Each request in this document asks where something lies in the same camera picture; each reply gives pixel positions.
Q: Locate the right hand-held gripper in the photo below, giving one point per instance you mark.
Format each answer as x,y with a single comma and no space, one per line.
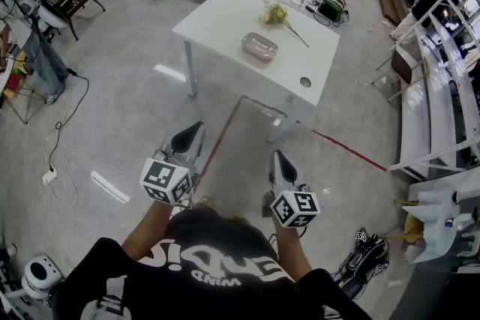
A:
296,208

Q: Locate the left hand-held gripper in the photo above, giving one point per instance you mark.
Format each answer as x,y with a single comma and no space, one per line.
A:
165,181

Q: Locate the clear plastic container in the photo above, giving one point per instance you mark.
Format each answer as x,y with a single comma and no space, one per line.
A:
258,47

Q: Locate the person's left forearm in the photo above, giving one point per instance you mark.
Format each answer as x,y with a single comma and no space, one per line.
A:
150,225

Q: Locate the person's right forearm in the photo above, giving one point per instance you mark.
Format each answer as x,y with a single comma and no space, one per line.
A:
291,253

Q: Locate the spare hand-held gripper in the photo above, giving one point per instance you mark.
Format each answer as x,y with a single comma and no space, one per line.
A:
365,262

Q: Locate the white table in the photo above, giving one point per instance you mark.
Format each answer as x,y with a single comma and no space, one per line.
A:
225,18

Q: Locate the person's black printed t-shirt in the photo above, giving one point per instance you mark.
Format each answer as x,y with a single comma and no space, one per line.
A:
210,292

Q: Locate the white metal rack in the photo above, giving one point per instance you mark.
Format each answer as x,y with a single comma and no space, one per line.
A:
412,116

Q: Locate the white power strip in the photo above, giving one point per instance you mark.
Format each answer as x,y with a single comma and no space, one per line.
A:
49,176

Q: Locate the yellow artificial flower bouquet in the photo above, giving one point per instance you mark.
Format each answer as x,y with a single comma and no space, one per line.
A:
275,13

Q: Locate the brown seat metal chair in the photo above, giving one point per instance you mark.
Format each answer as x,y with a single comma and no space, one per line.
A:
403,67

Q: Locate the grey work counter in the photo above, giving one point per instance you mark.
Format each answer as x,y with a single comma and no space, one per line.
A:
431,292

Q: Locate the white round device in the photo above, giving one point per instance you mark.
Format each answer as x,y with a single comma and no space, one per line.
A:
40,275

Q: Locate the wooden pallet step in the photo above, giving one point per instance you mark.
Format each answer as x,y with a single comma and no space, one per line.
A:
392,5

